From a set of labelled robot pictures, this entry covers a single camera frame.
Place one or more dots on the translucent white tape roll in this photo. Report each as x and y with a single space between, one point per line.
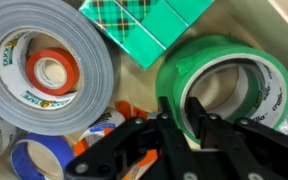
0 133

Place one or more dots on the green tape roll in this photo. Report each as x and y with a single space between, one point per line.
170 83

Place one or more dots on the blue tape roll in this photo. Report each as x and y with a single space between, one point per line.
57 146

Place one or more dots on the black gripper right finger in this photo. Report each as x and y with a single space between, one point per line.
210 133

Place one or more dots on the green plaid tape box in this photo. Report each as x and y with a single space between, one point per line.
144 40

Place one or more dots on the orange tape roll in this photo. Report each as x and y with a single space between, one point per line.
79 146

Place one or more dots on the small red tape roll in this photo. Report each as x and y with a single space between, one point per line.
71 71

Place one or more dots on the large gray duct tape roll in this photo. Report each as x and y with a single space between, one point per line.
94 83

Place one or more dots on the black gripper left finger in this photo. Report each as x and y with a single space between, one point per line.
174 143

